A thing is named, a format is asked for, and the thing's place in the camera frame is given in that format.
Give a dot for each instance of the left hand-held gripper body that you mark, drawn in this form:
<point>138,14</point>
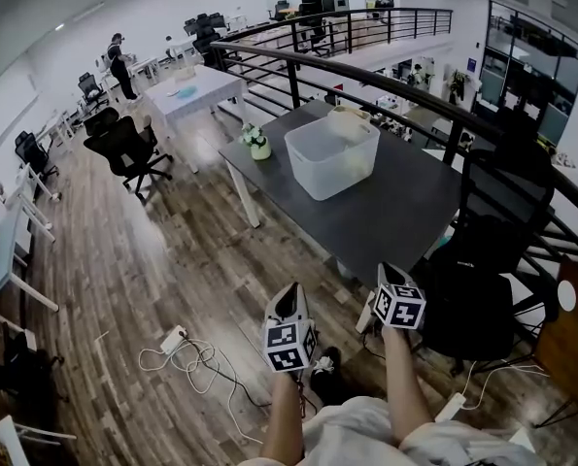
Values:
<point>288,342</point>

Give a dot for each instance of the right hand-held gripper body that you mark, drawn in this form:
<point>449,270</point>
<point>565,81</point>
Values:
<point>399,309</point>

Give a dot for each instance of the white plastic basket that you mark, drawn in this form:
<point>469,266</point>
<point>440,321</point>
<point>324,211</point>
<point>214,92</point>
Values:
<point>334,173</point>

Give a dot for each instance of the white potted flowers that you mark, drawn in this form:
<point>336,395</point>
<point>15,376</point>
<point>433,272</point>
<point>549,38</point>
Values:
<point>255,140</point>

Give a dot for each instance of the person's left forearm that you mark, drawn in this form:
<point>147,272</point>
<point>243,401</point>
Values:
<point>283,415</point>

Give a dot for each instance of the person's right forearm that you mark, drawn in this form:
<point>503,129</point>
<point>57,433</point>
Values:
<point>405,386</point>

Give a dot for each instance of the person's black shoe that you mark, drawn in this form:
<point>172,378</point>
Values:
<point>328,376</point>

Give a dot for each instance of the black mesh office chair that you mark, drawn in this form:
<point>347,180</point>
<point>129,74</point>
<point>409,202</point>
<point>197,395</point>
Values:
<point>483,299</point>

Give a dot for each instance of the dark grey table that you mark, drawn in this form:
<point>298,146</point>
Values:
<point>390,216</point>

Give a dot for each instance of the white power strip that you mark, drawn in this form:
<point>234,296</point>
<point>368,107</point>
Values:
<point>450,408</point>
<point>173,340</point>

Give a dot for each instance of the person's white clothing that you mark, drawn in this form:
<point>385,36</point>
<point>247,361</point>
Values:
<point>351,435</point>

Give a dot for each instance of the brown wooden board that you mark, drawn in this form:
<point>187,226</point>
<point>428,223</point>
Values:
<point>572,347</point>

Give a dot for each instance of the black metal railing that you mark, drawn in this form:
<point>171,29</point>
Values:
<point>415,92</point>

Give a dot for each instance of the green potted plant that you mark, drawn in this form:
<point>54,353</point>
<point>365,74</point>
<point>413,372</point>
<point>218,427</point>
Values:
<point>457,85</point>

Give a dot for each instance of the black armless office chair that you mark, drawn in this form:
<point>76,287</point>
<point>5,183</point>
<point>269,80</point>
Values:
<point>123,148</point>

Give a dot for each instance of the white square table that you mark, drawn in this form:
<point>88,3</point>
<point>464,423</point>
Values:
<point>206,88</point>

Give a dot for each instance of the blue cloth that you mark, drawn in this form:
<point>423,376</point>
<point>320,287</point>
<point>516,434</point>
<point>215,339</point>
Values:
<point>186,92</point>

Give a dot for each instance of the long white desk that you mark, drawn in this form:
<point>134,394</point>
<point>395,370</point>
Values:
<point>2,255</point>

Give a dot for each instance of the black headrest office chair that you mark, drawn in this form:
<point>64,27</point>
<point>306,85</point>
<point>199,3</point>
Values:
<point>89,90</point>
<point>32,156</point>

